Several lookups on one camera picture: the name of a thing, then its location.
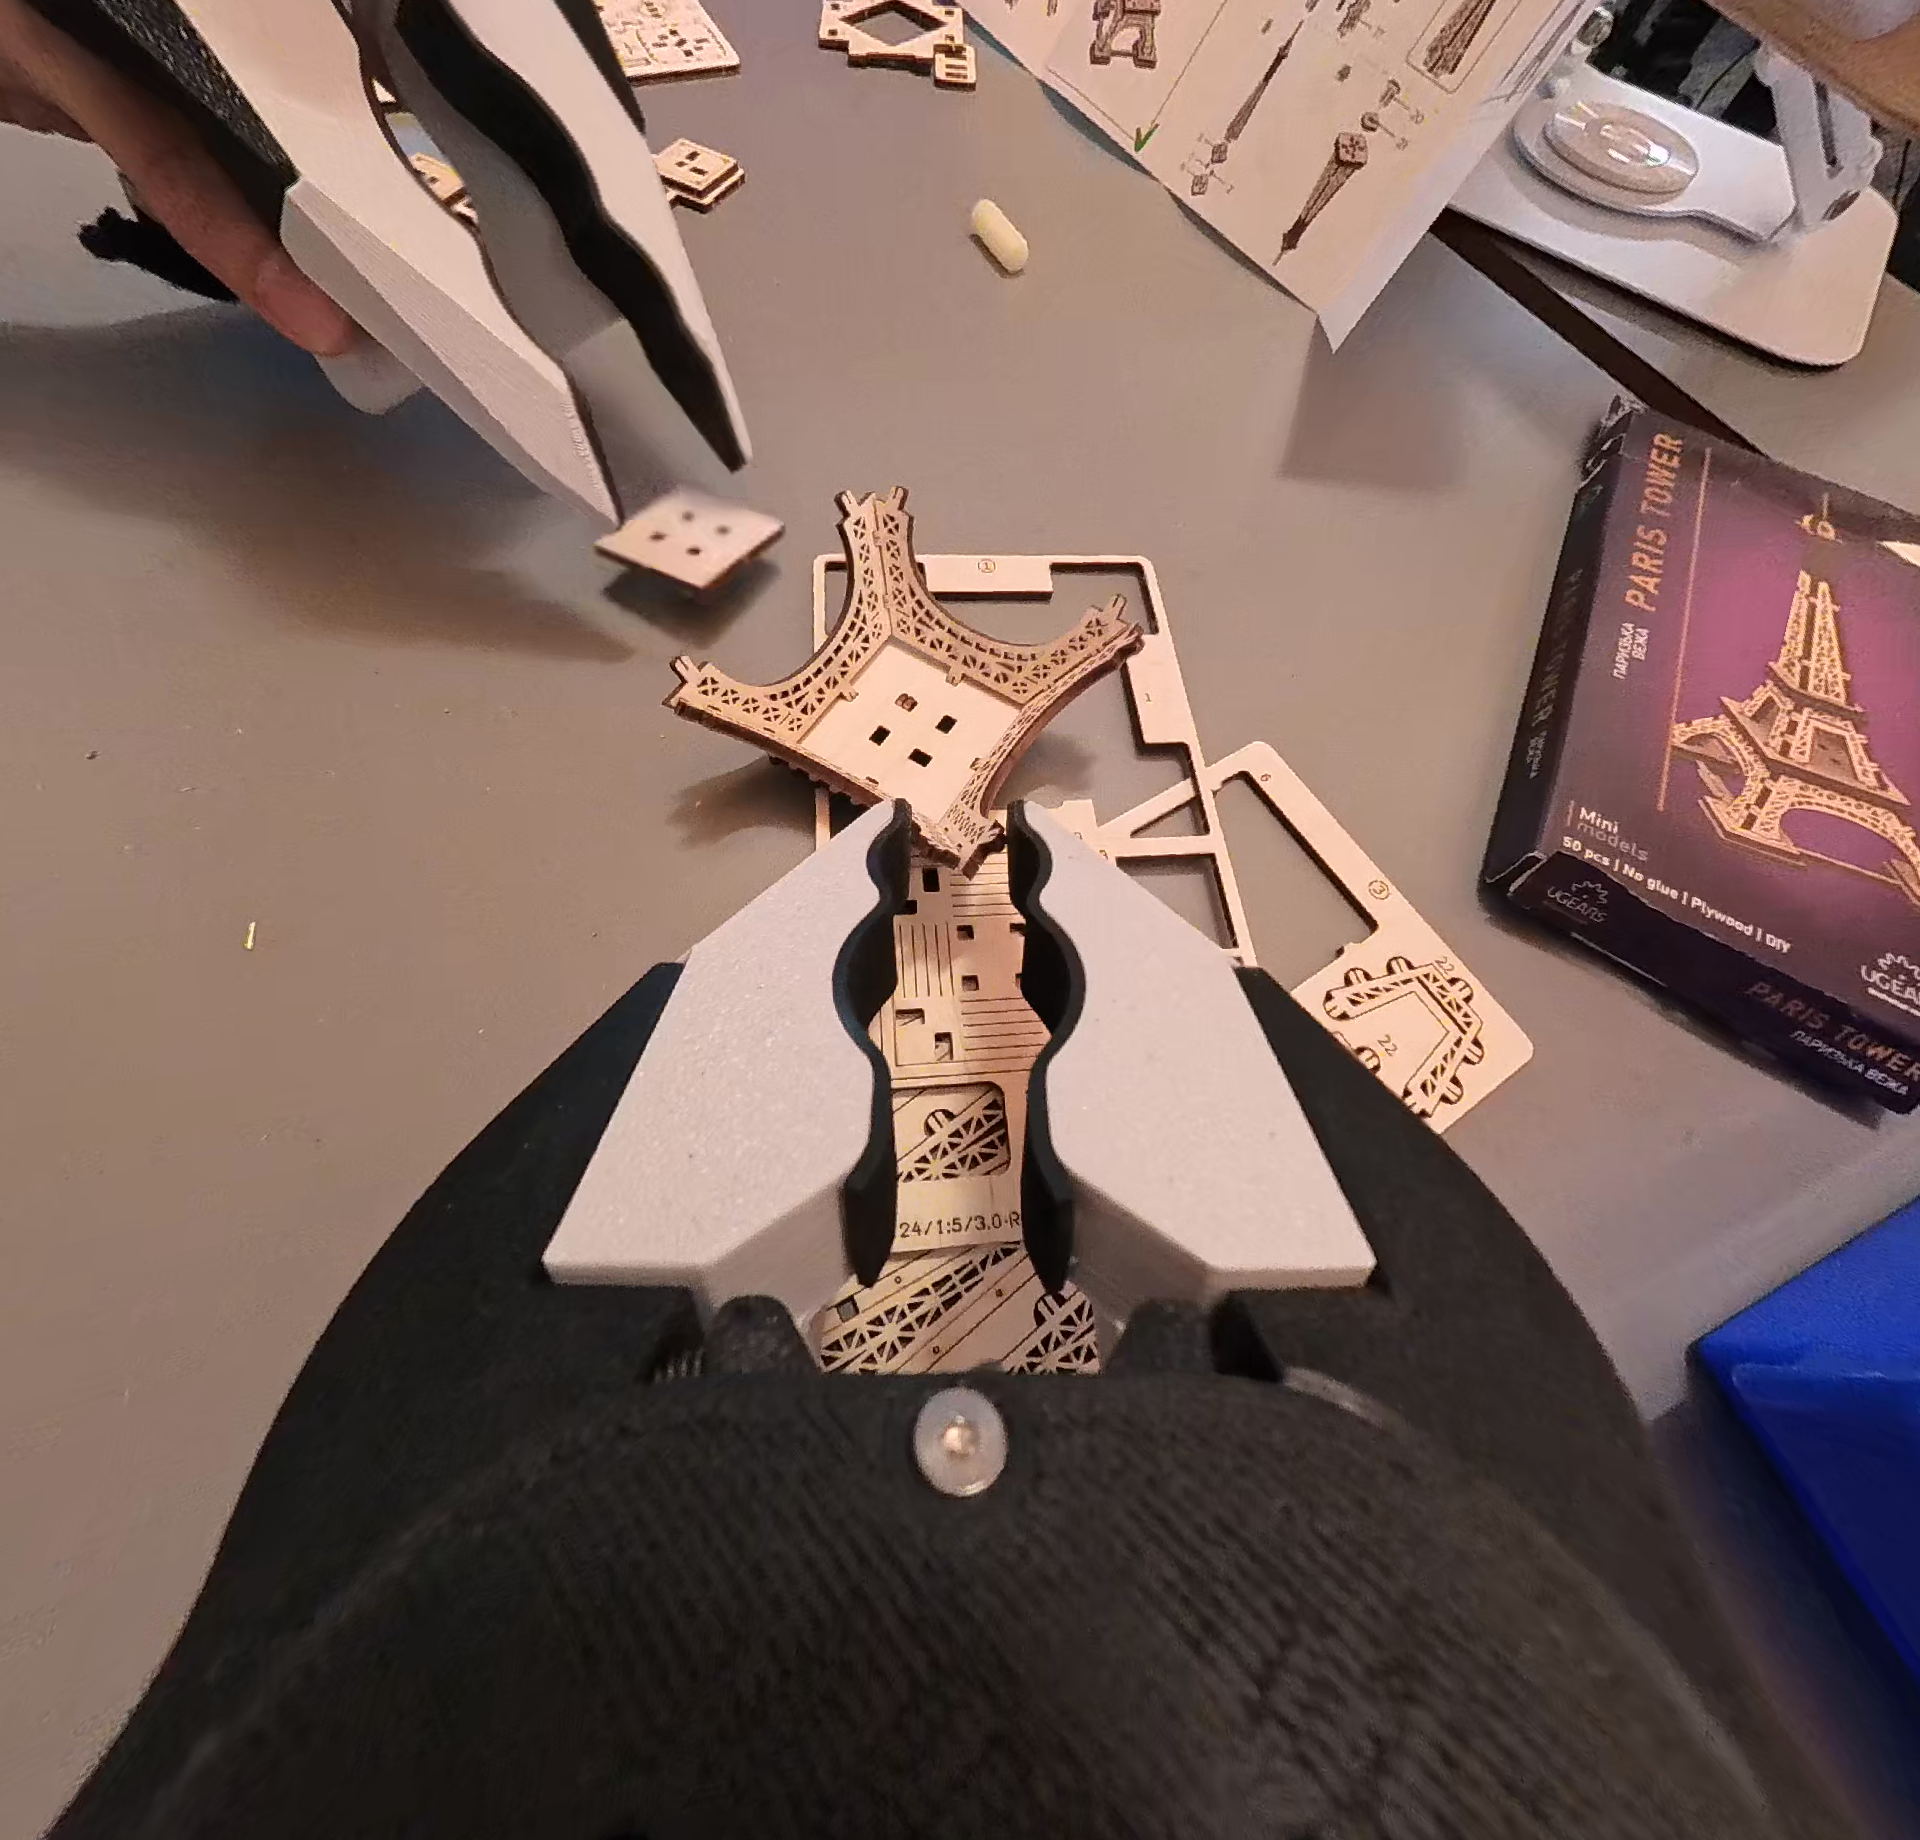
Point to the small cream cylinder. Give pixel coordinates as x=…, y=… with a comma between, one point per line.
x=1001, y=236

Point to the small wooden parts offcut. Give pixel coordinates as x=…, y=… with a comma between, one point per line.
x=443, y=192

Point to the engraved wooden parts sheet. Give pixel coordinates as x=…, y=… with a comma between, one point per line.
x=961, y=1002

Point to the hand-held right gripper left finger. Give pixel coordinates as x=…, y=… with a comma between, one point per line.
x=721, y=1122

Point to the blue plastic bin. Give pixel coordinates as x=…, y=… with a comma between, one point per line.
x=1830, y=1421

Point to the purple model kit box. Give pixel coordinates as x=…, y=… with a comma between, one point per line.
x=1695, y=672

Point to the small dotted wooden parts sheet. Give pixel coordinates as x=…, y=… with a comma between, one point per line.
x=661, y=19

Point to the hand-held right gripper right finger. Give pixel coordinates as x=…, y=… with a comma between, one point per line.
x=1201, y=1122

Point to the folded assembly instruction sheet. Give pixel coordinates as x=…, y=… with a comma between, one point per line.
x=1201, y=9

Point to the wooden parts sheet with cutouts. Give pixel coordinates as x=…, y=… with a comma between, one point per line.
x=1395, y=1038

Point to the white board stand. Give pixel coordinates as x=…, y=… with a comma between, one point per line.
x=1771, y=266

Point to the square wooden plate four holes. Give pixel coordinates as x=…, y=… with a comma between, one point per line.
x=630, y=551

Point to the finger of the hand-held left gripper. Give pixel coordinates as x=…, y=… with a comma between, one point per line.
x=390, y=252
x=630, y=221

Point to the person's left hand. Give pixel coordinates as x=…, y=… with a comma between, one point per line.
x=121, y=162

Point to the wooden diamond frame piece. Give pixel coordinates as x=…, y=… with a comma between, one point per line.
x=847, y=32

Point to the wooden lattice tower base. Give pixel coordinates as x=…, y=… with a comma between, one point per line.
x=847, y=731

